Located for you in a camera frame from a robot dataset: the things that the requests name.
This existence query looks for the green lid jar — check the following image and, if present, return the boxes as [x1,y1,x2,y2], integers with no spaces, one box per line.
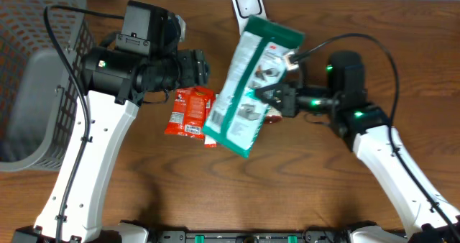
[264,106,282,124]

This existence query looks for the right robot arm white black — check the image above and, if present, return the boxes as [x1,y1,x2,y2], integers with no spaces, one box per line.
[254,50,459,242]

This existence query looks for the grey plastic shopping basket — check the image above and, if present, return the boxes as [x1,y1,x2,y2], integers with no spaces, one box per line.
[1,0,86,172]

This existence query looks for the red snack bag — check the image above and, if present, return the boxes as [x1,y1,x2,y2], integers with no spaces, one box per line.
[165,86,215,140]

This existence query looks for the green white wipes pack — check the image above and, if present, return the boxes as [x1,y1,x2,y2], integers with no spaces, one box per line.
[203,16,305,158]

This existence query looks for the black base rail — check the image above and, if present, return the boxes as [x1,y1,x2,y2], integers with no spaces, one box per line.
[155,229,352,243]

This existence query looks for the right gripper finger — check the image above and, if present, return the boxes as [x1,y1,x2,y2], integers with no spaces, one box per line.
[254,83,286,98]
[259,96,282,110]

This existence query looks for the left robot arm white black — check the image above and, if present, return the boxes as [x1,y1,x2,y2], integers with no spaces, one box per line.
[12,47,209,242]

